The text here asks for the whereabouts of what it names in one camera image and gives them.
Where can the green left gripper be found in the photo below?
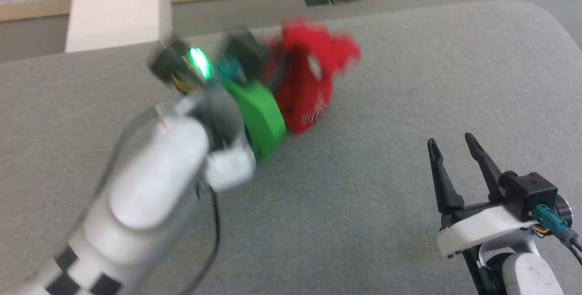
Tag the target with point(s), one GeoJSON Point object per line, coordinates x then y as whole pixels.
{"type": "Point", "coordinates": [261, 117]}

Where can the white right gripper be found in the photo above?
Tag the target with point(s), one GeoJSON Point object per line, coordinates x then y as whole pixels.
{"type": "Point", "coordinates": [482, 227]}

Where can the red garment with white trim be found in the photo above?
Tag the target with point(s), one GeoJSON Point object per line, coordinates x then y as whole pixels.
{"type": "Point", "coordinates": [309, 81]}

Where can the grey fabric sofa cushion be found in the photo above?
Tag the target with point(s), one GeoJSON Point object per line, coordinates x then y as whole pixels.
{"type": "Point", "coordinates": [386, 158]}

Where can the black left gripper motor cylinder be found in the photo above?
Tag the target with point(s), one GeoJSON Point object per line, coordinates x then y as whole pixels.
{"type": "Point", "coordinates": [170, 65]}

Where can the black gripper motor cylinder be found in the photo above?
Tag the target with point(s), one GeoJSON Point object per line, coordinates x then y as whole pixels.
{"type": "Point", "coordinates": [564, 211]}
{"type": "Point", "coordinates": [170, 65]}

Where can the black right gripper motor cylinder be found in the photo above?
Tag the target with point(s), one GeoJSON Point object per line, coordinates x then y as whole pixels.
{"type": "Point", "coordinates": [564, 211]}

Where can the white rectangular box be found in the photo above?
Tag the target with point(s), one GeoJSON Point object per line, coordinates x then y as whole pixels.
{"type": "Point", "coordinates": [118, 8]}

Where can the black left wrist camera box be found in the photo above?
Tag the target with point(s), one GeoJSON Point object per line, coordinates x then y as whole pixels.
{"type": "Point", "coordinates": [245, 49]}

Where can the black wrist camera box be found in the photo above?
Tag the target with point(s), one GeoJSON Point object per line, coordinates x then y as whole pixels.
{"type": "Point", "coordinates": [529, 195]}
{"type": "Point", "coordinates": [245, 49]}

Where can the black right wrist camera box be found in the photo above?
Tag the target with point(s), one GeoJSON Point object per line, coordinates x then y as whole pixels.
{"type": "Point", "coordinates": [529, 195]}

